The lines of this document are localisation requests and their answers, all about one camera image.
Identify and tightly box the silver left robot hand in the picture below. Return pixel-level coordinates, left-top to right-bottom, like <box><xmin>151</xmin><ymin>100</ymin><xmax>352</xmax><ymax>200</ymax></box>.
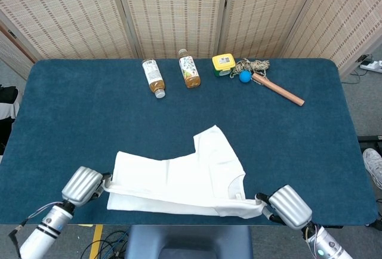
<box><xmin>61</xmin><ymin>165</ymin><xmax>113</xmax><ymax>208</ymax></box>

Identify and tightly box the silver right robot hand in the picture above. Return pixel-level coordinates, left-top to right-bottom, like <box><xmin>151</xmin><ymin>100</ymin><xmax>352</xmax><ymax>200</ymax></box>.
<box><xmin>254</xmin><ymin>184</ymin><xmax>313</xmax><ymax>230</ymax></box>

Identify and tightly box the white T-shirt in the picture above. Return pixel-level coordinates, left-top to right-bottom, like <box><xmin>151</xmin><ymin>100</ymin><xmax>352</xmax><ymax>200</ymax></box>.
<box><xmin>103</xmin><ymin>124</ymin><xmax>265</xmax><ymax>220</ymax></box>

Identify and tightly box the blue carpet table cover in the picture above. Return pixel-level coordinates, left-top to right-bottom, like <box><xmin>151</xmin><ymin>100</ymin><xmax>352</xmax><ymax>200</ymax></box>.
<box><xmin>0</xmin><ymin>58</ymin><xmax>379</xmax><ymax>226</ymax></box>

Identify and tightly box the white sneaker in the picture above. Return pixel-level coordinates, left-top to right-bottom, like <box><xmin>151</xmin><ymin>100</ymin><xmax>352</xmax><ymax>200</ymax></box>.
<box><xmin>362</xmin><ymin>147</ymin><xmax>382</xmax><ymax>189</ymax></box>

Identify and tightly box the black metal floor bar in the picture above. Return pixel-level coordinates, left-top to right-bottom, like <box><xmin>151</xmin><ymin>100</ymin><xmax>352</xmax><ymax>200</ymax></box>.
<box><xmin>357</xmin><ymin>135</ymin><xmax>382</xmax><ymax>144</ymax></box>

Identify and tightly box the blue-grey padded seat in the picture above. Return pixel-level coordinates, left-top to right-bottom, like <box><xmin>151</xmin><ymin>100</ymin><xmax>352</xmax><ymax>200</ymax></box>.
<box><xmin>124</xmin><ymin>225</ymin><xmax>254</xmax><ymax>259</ymax></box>

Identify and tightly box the black and white bag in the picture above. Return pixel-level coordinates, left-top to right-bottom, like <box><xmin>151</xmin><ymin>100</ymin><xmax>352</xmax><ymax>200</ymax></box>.
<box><xmin>0</xmin><ymin>85</ymin><xmax>20</xmax><ymax>155</ymax></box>

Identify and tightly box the wooden stick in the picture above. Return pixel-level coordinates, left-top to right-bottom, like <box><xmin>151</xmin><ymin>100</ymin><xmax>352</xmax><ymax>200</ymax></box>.
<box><xmin>252</xmin><ymin>72</ymin><xmax>306</xmax><ymax>107</ymax></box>

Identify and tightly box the tea bottle with white label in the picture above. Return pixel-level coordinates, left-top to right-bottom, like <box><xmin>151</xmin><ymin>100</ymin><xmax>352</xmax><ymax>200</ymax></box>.
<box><xmin>141</xmin><ymin>58</ymin><xmax>167</xmax><ymax>99</ymax></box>

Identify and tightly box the woven folding screen panel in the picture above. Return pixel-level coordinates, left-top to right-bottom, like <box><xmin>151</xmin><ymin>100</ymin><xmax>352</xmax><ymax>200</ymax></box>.
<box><xmin>0</xmin><ymin>24</ymin><xmax>35</xmax><ymax>79</ymax></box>
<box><xmin>113</xmin><ymin>0</ymin><xmax>230</xmax><ymax>59</ymax></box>
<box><xmin>282</xmin><ymin>0</ymin><xmax>382</xmax><ymax>76</ymax></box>
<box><xmin>217</xmin><ymin>0</ymin><xmax>322</xmax><ymax>59</ymax></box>
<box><xmin>0</xmin><ymin>0</ymin><xmax>137</xmax><ymax>60</ymax></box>

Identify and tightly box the tea bottle with colourful label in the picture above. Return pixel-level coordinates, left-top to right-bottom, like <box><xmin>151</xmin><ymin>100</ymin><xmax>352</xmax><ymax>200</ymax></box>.
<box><xmin>178</xmin><ymin>48</ymin><xmax>202</xmax><ymax>89</ymax></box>

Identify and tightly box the green container with yellow lid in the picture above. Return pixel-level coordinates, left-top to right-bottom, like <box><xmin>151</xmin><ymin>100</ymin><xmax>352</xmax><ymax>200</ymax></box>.
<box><xmin>212</xmin><ymin>53</ymin><xmax>237</xmax><ymax>78</ymax></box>

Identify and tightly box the white power strip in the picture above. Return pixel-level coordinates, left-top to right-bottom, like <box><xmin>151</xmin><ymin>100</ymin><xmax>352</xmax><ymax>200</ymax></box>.
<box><xmin>359</xmin><ymin>60</ymin><xmax>382</xmax><ymax>73</ymax></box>

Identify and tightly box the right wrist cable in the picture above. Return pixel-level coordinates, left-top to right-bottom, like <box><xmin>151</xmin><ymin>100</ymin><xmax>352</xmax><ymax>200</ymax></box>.
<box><xmin>301</xmin><ymin>225</ymin><xmax>319</xmax><ymax>259</ymax></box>

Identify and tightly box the wrist cable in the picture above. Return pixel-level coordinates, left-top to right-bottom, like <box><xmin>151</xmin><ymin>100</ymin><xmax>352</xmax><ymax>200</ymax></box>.
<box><xmin>301</xmin><ymin>225</ymin><xmax>319</xmax><ymax>259</ymax></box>
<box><xmin>8</xmin><ymin>201</ymin><xmax>65</xmax><ymax>258</ymax></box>

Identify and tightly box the floor cable bundle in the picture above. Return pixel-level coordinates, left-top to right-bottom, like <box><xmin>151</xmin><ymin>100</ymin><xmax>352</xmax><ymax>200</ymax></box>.
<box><xmin>79</xmin><ymin>230</ymin><xmax>130</xmax><ymax>259</ymax></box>

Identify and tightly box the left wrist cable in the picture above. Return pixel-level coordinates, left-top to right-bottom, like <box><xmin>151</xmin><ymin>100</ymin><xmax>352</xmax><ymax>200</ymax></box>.
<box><xmin>8</xmin><ymin>201</ymin><xmax>65</xmax><ymax>258</ymax></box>

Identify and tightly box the braided rope bundle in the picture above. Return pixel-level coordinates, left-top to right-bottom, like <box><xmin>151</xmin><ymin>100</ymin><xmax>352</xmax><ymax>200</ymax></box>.
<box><xmin>229</xmin><ymin>58</ymin><xmax>271</xmax><ymax>79</ymax></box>

